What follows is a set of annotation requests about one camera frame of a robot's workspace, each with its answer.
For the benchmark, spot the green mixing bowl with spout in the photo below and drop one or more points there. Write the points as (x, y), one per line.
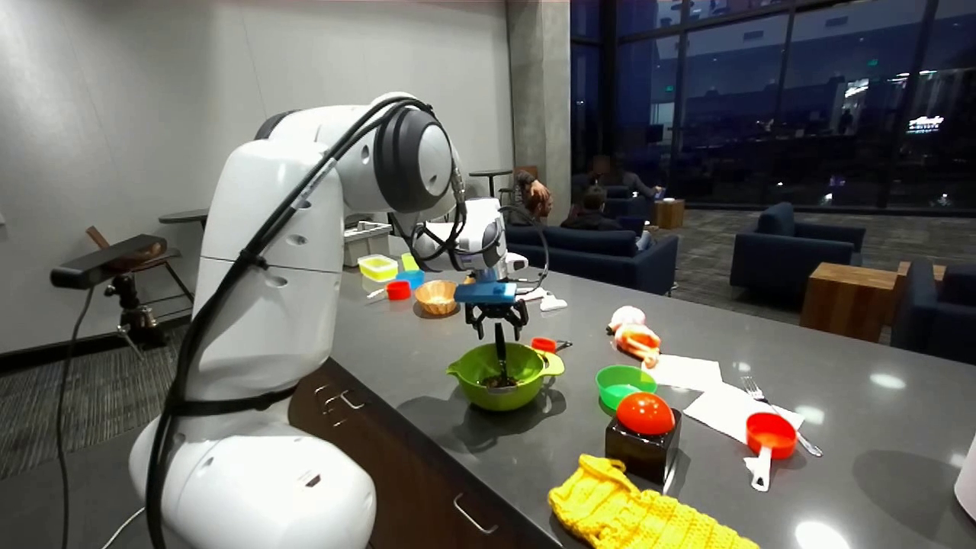
(478, 392)

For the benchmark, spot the dark glass window wall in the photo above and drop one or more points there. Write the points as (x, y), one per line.
(774, 101)

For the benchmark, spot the brown wooden counter cabinet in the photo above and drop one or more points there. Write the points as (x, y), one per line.
(408, 489)

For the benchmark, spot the yellow knitted cloth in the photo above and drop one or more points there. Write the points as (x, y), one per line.
(630, 514)

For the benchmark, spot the large red measuring cup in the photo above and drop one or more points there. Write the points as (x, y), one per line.
(769, 430)

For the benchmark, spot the folded white paper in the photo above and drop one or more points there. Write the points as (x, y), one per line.
(532, 295)

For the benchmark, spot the black camera tripod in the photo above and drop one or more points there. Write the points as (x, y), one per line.
(128, 310)

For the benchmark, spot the large white paper sheet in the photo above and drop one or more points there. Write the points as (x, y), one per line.
(726, 414)

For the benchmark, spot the small wooden stool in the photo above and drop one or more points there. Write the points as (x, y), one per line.
(668, 213)

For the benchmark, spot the small blue plastic item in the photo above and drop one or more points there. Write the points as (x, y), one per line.
(412, 279)

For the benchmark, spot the small green plastic bowl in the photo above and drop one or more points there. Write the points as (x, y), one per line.
(624, 386)

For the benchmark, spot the dark wooden block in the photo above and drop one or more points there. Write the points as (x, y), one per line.
(642, 459)

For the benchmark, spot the brown food bits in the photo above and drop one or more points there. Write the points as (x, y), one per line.
(488, 386)

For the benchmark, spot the red orange ball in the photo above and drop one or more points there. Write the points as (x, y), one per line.
(646, 417)

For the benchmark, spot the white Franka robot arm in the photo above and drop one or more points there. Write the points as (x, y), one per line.
(276, 285)

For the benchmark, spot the wooden cube side table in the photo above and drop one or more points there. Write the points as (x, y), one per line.
(848, 301)

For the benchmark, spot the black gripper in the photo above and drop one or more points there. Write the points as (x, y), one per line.
(494, 312)

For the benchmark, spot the small white paper sheet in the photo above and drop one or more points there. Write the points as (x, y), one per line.
(691, 372)

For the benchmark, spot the seated person in dark clothes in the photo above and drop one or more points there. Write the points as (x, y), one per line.
(620, 188)

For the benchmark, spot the wicker basket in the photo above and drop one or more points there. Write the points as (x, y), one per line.
(437, 301)

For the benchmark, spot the white orange plush toy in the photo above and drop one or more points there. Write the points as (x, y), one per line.
(638, 344)

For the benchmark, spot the blue toy object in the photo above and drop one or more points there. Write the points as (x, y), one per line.
(486, 295)

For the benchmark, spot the black stereo camera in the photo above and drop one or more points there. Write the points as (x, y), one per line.
(102, 262)

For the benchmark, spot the grey concrete pillar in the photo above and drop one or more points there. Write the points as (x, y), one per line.
(539, 79)

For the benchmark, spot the clear metal tray container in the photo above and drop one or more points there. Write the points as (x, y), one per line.
(367, 249)

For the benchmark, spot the small red measuring cup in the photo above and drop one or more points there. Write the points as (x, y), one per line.
(399, 290)

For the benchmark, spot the small green cup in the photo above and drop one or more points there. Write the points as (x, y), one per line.
(410, 262)

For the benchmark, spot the seated person with brown hair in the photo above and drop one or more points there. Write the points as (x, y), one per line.
(534, 193)

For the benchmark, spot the dark blue armchair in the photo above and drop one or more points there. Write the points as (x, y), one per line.
(795, 254)

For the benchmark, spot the small red plastic cup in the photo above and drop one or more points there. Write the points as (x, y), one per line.
(544, 346)

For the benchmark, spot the yellow plastic container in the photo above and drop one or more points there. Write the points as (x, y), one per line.
(375, 269)

